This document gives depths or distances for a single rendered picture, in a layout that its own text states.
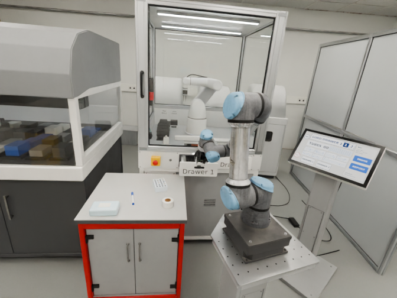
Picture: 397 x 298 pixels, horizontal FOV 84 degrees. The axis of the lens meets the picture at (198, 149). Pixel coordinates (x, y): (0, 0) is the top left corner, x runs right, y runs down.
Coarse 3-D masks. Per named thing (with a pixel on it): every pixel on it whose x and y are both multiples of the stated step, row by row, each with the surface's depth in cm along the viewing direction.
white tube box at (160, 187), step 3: (153, 180) 159; (156, 180) 160; (159, 180) 160; (153, 183) 159; (156, 183) 156; (162, 183) 156; (165, 183) 157; (156, 186) 152; (159, 186) 153; (162, 186) 152; (165, 186) 153; (156, 189) 151; (159, 189) 152; (162, 189) 153; (165, 189) 153
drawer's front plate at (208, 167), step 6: (180, 162) 162; (186, 162) 162; (192, 162) 163; (198, 162) 164; (180, 168) 163; (186, 168) 163; (192, 168) 164; (204, 168) 165; (210, 168) 165; (216, 168) 166; (180, 174) 165; (186, 174) 165; (192, 174) 166; (198, 174) 166; (204, 174) 167; (210, 174) 167; (216, 174) 168
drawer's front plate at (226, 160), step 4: (220, 160) 180; (224, 160) 180; (228, 160) 181; (220, 164) 181; (224, 164) 182; (228, 164) 182; (248, 164) 184; (220, 168) 182; (224, 168) 183; (228, 168) 183; (248, 168) 185
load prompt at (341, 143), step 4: (312, 136) 170; (316, 136) 168; (320, 136) 167; (316, 140) 167; (320, 140) 165; (324, 140) 164; (328, 140) 162; (332, 140) 161; (336, 140) 159; (340, 140) 157; (332, 144) 159; (336, 144) 158; (340, 144) 156; (344, 144) 155; (348, 144) 153; (352, 144) 152; (356, 144) 151; (348, 148) 152; (352, 148) 151
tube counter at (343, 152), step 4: (324, 144) 162; (324, 148) 161; (328, 148) 159; (332, 148) 158; (336, 148) 156; (340, 148) 155; (336, 152) 155; (340, 152) 154; (344, 152) 152; (348, 152) 151; (352, 152) 150; (348, 156) 150
